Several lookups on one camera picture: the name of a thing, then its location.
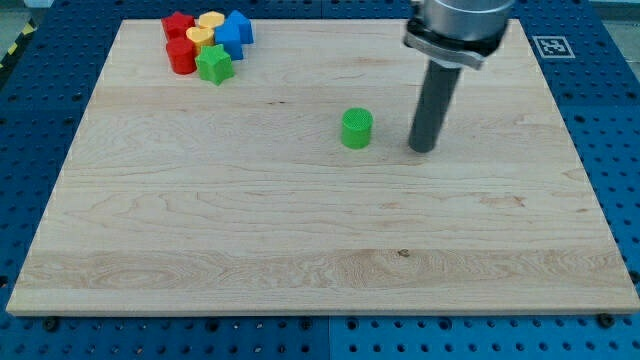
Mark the green cylinder block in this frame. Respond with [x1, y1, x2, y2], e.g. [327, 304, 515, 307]
[340, 107, 373, 149]

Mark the red star block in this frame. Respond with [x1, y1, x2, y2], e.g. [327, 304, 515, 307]
[161, 11, 195, 41]

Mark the black bolt right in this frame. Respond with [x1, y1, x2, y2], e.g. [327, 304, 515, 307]
[596, 313, 616, 329]

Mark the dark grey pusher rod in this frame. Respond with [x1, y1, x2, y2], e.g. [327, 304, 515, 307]
[408, 60, 461, 153]

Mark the red cylinder block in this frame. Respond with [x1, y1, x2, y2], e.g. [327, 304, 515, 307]
[165, 38, 197, 75]

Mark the green star block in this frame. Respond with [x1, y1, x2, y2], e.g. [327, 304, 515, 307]
[195, 45, 235, 85]

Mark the blue block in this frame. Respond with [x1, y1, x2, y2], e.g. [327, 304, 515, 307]
[226, 10, 254, 44]
[214, 23, 244, 61]

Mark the yellow heart block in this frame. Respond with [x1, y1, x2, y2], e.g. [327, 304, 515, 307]
[197, 11, 226, 29]
[186, 27, 214, 55]

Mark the white fiducial marker tag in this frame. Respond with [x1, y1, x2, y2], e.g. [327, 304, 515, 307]
[533, 35, 575, 59]

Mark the yellow heart block rear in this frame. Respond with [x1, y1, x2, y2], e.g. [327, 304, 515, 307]
[197, 11, 226, 29]

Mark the blue block rear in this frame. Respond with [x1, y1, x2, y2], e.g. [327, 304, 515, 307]
[226, 10, 254, 44]

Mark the blue block front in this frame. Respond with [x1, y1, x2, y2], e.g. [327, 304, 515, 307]
[214, 23, 244, 61]

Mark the wooden board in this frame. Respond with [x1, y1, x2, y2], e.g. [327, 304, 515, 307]
[7, 20, 639, 317]

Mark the black bolt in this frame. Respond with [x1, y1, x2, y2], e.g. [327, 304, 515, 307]
[596, 313, 616, 329]
[42, 317, 60, 332]

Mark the yellow heart block front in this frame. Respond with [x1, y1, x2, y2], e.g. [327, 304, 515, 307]
[186, 27, 214, 55]

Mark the black bolt left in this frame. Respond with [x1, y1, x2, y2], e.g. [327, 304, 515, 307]
[42, 317, 60, 332]

